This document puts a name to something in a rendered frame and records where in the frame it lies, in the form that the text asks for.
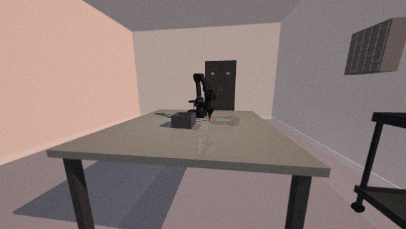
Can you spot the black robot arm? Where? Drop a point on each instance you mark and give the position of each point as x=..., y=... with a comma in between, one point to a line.
x=208, y=92

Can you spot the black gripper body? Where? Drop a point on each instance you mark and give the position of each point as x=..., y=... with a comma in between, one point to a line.
x=208, y=105

